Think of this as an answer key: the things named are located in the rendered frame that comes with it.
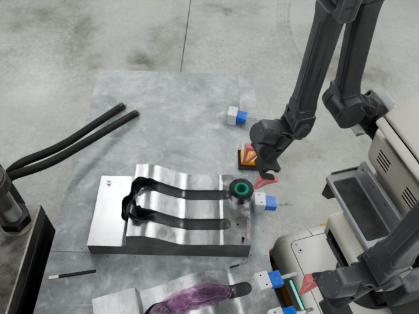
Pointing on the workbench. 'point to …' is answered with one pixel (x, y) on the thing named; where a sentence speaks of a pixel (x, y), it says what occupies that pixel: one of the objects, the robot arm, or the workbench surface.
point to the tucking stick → (72, 274)
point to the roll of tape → (240, 198)
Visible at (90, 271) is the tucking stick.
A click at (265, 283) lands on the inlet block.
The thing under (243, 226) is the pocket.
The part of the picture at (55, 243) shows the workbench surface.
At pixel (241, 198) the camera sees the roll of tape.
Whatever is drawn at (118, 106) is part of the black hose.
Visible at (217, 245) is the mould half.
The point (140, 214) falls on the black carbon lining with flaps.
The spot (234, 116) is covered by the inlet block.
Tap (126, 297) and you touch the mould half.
